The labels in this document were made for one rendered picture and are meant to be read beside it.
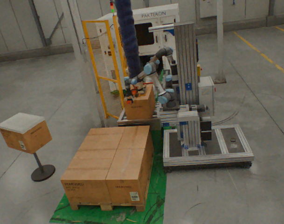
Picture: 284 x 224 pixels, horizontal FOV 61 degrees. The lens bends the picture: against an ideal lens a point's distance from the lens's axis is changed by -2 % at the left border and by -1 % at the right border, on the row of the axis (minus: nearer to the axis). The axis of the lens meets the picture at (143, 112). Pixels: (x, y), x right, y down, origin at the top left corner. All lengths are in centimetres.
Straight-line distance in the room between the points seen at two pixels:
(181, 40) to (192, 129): 130
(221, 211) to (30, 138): 272
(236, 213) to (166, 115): 146
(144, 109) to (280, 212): 224
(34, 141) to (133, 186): 164
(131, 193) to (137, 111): 138
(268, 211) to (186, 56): 210
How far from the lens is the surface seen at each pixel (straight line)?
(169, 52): 371
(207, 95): 337
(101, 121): 501
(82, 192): 333
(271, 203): 346
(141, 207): 328
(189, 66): 324
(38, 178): 441
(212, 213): 326
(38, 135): 388
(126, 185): 304
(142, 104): 384
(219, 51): 643
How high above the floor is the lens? 252
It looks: 28 degrees down
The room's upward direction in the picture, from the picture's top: 10 degrees counter-clockwise
